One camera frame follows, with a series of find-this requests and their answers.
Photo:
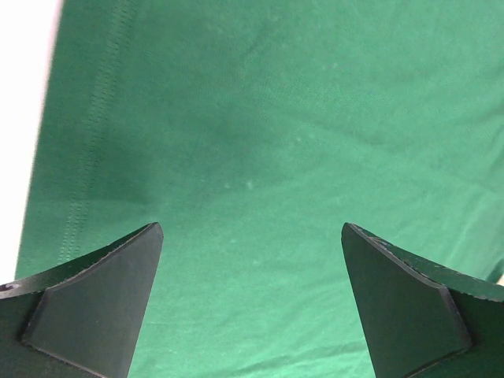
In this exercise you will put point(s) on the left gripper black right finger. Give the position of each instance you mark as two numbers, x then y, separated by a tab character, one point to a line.
420	318

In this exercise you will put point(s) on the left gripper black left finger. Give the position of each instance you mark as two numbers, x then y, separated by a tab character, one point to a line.
81	318

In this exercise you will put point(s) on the green t shirt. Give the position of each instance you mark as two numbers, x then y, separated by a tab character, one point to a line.
252	131

